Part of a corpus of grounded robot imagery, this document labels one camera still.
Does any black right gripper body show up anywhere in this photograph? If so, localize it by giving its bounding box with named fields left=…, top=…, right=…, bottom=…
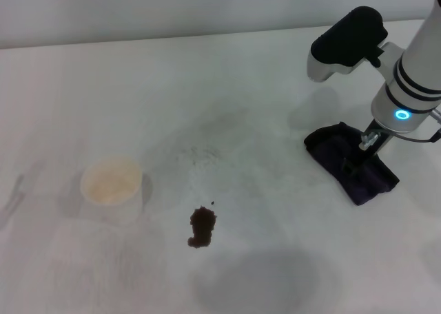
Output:
left=356, top=119, right=393, bottom=166

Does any purple rag with black trim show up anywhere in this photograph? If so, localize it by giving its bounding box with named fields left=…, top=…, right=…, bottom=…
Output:
left=302, top=121, right=400, bottom=207

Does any white paper cup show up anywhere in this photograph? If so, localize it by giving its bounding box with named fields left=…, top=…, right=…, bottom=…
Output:
left=80, top=155, right=144, bottom=225

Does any black water stain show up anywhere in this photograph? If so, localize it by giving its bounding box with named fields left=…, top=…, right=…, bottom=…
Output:
left=187, top=199, right=218, bottom=250

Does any thin black cable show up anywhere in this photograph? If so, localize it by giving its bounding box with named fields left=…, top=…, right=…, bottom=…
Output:
left=396, top=127, right=441, bottom=145

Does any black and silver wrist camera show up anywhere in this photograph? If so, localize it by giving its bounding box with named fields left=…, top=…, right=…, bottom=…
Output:
left=306, top=6, right=389, bottom=83

